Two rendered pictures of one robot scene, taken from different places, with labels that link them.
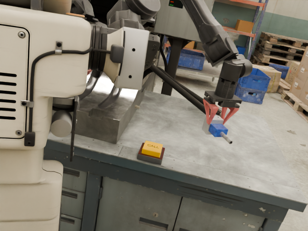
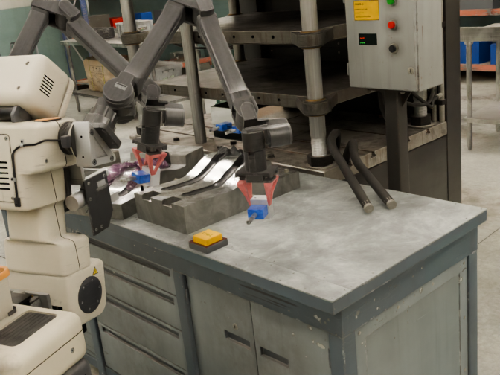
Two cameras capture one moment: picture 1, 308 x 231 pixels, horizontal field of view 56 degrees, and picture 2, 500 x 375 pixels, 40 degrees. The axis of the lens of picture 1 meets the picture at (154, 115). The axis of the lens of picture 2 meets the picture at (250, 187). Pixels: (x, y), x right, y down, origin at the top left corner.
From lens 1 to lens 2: 1.46 m
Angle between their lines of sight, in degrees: 42
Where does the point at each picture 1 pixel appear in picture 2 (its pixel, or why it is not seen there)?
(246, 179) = (289, 274)
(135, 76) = (86, 156)
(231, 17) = not seen: outside the picture
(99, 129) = (172, 219)
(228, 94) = (251, 167)
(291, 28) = not seen: outside the picture
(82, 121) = (160, 210)
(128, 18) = (94, 111)
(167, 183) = (229, 281)
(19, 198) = (41, 254)
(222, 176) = (262, 268)
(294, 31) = not seen: outside the picture
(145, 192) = (219, 295)
